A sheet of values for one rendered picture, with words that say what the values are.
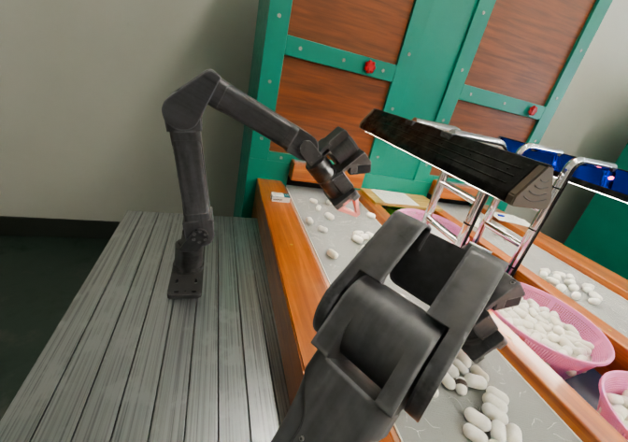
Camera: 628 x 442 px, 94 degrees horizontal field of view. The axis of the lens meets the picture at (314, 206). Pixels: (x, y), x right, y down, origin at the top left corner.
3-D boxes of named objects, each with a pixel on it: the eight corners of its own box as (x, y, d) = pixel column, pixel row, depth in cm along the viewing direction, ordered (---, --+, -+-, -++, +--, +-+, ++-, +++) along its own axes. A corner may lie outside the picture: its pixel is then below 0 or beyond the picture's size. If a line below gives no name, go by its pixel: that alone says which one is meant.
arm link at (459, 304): (436, 257, 47) (383, 192, 22) (495, 289, 42) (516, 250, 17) (398, 323, 47) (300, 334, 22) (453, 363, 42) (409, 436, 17)
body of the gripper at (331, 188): (345, 180, 80) (330, 161, 76) (359, 195, 71) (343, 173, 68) (326, 195, 81) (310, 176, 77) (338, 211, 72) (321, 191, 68)
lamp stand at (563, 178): (501, 296, 91) (582, 156, 74) (457, 258, 108) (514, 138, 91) (544, 295, 97) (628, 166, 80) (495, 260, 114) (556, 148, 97)
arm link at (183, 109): (313, 134, 71) (189, 54, 57) (325, 143, 64) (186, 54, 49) (287, 176, 74) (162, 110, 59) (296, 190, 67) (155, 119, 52)
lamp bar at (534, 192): (511, 206, 45) (535, 162, 43) (358, 127, 100) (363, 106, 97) (547, 210, 48) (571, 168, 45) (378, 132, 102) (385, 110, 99)
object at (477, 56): (249, 158, 110) (297, -206, 74) (243, 128, 158) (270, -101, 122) (513, 194, 153) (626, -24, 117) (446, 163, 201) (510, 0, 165)
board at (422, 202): (374, 205, 115) (375, 202, 115) (360, 190, 128) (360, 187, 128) (442, 211, 126) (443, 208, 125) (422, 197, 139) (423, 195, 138)
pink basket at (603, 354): (572, 420, 56) (602, 387, 52) (448, 321, 74) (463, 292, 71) (600, 363, 72) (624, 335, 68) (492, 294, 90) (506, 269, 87)
